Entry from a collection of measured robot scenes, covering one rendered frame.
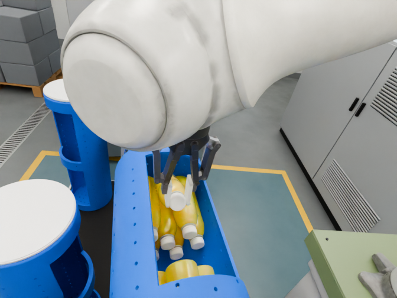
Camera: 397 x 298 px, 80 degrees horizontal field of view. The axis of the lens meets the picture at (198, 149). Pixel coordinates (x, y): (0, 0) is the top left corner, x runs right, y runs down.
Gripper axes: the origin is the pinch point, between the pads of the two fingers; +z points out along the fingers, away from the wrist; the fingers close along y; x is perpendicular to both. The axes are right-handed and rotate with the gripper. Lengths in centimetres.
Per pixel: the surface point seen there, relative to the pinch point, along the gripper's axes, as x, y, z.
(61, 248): -6.8, 28.9, 27.5
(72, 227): -11.2, 26.4, 25.1
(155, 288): 17.0, 6.4, 4.4
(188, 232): 0.9, -4.1, 15.0
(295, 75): -403, -345, 115
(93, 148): -85, 31, 55
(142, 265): 12.3, 8.2, 5.4
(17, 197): -22, 42, 23
